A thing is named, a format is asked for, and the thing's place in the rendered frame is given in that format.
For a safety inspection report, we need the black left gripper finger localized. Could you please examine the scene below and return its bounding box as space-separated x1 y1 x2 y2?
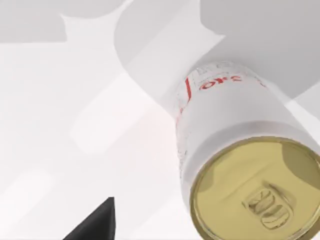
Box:
61 196 118 240

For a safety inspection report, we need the red and white can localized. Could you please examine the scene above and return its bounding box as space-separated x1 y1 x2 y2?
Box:
174 60 320 240

